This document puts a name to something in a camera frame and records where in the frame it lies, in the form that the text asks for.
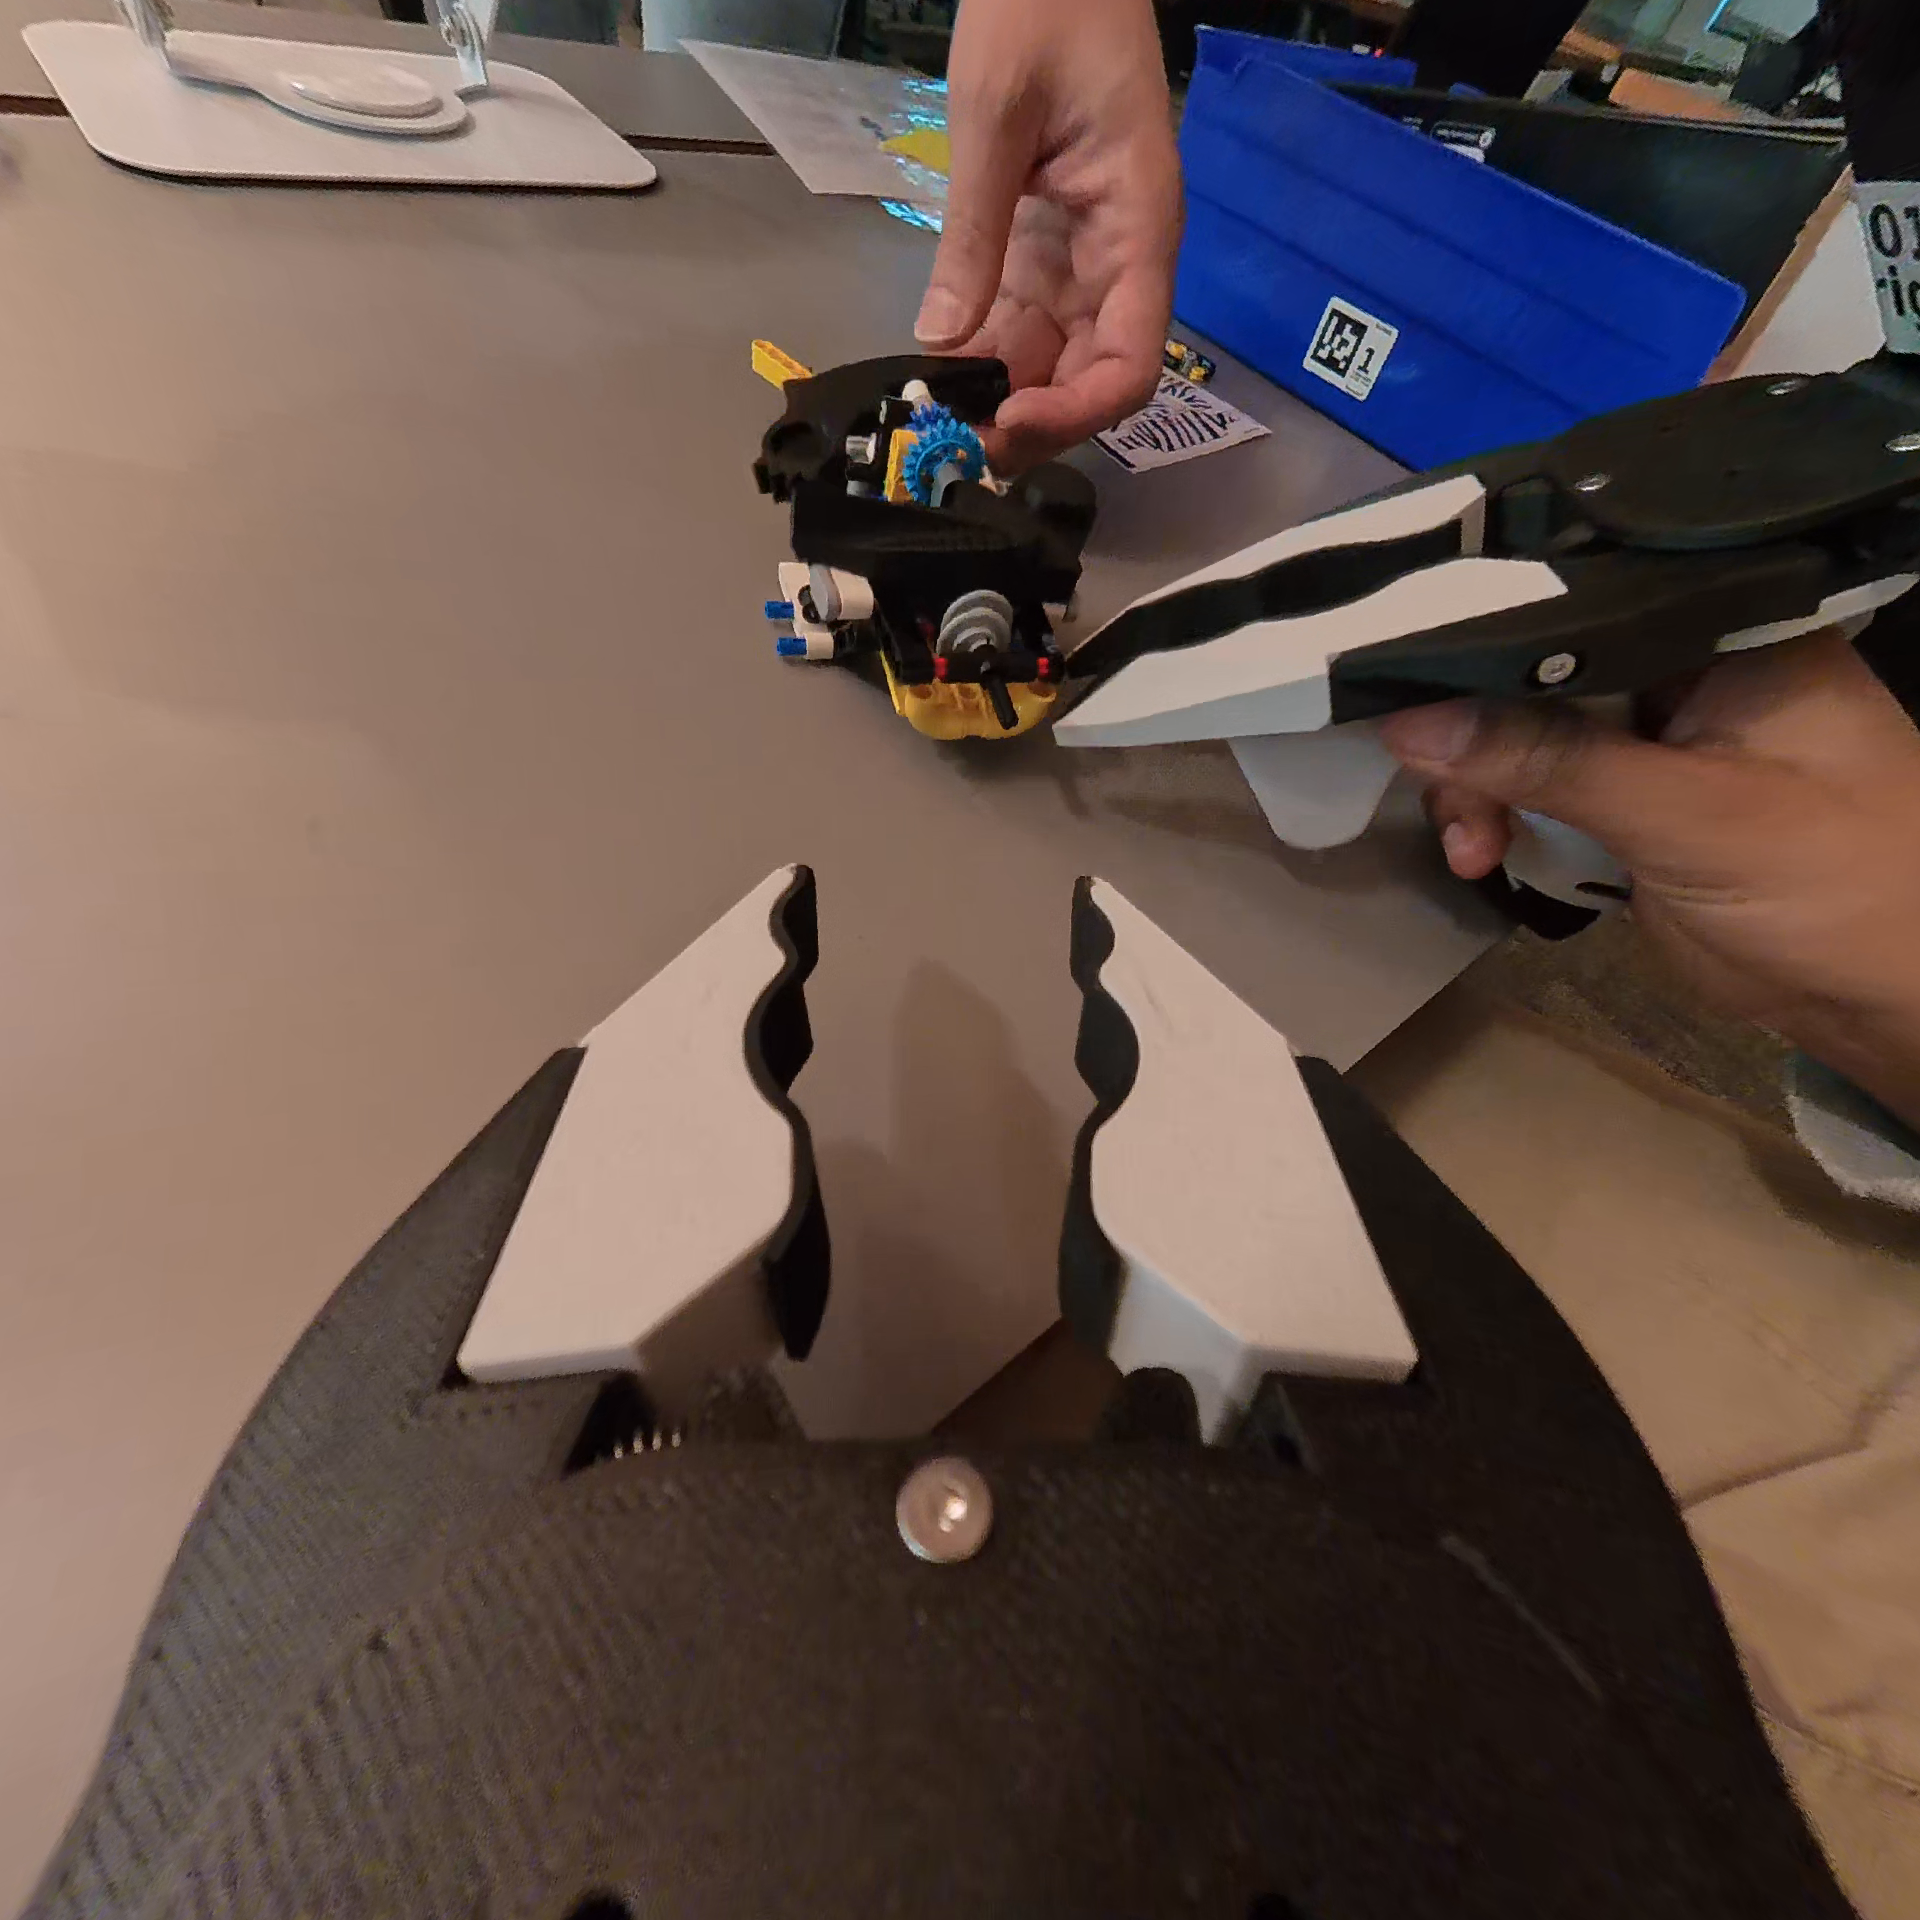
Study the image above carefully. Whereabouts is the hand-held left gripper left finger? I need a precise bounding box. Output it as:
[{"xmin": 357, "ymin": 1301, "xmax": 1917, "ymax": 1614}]
[{"xmin": 456, "ymin": 863, "xmax": 834, "ymax": 1420}]

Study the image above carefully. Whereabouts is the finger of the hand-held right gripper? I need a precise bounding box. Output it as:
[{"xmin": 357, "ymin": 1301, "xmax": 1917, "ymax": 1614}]
[
  {"xmin": 1065, "ymin": 476, "xmax": 1490, "ymax": 680},
  {"xmin": 1050, "ymin": 558, "xmax": 1572, "ymax": 747}
]

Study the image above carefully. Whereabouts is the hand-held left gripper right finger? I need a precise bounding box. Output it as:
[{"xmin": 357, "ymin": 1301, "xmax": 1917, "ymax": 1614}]
[{"xmin": 1057, "ymin": 874, "xmax": 1421, "ymax": 1448}]

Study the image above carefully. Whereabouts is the black yellow lego model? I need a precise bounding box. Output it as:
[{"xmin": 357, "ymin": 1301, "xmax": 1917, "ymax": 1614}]
[{"xmin": 751, "ymin": 335, "xmax": 1099, "ymax": 747}]

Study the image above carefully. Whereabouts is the person's right hand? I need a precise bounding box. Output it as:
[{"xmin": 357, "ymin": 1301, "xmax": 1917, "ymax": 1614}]
[{"xmin": 1381, "ymin": 630, "xmax": 1920, "ymax": 1119}]

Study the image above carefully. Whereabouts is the zebra striped sticker sheet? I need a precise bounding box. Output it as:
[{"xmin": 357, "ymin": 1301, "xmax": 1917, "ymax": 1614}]
[{"xmin": 1091, "ymin": 381, "xmax": 1274, "ymax": 472}]

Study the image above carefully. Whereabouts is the blue plastic bin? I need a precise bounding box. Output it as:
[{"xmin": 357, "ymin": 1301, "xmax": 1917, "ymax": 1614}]
[{"xmin": 1173, "ymin": 27, "xmax": 1748, "ymax": 472}]

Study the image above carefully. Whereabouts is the person's leg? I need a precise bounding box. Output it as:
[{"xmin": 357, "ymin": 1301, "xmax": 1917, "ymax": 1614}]
[{"xmin": 1357, "ymin": 1006, "xmax": 1920, "ymax": 1920}]

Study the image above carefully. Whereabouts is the clear plastic bag with paper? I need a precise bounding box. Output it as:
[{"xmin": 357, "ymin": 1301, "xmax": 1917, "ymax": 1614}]
[{"xmin": 681, "ymin": 36, "xmax": 962, "ymax": 234}]

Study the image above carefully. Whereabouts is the white tablet stand base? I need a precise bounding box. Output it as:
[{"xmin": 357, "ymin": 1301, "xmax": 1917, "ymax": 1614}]
[{"xmin": 24, "ymin": 0, "xmax": 659, "ymax": 191}]

